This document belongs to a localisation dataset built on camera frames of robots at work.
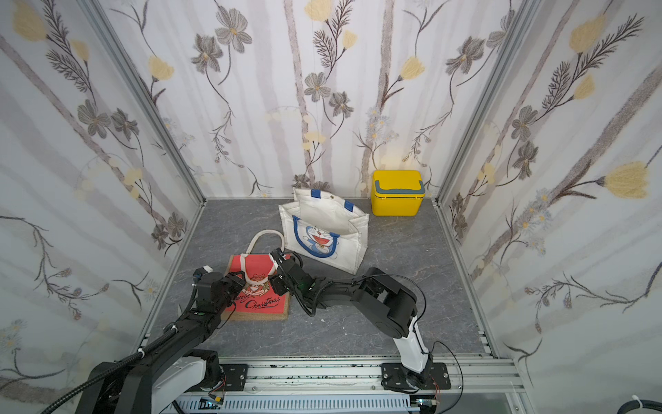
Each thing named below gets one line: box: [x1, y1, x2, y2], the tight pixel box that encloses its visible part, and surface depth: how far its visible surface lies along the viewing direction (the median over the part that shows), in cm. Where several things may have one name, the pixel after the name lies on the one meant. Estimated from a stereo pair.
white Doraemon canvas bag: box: [278, 187, 370, 276], surface depth 95 cm
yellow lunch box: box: [370, 169, 426, 217], surface depth 110 cm
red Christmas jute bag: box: [224, 229, 290, 321], surface depth 90 cm
